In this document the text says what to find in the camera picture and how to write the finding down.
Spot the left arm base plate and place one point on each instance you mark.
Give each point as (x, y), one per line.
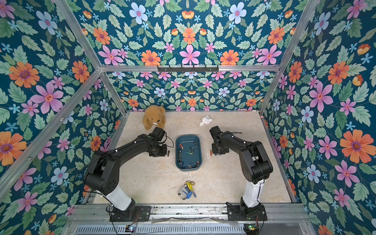
(132, 214)

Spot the black wall hook rail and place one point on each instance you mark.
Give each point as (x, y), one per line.
(183, 69)

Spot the grey plush toy keychain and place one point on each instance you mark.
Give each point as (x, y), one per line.
(186, 191)

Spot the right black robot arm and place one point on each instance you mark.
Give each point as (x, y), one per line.
(254, 161)

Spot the brown teddy bear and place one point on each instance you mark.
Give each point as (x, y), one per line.
(154, 115)

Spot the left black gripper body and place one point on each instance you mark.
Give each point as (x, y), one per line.
(160, 151)

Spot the teal plastic storage box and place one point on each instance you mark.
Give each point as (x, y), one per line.
(189, 158)

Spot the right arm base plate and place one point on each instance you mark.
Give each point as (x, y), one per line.
(243, 213)

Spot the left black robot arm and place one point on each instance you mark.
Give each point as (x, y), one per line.
(103, 173)

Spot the small white plush bunny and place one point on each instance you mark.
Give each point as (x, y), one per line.
(206, 120)

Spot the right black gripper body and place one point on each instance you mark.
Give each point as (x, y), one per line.
(219, 148)

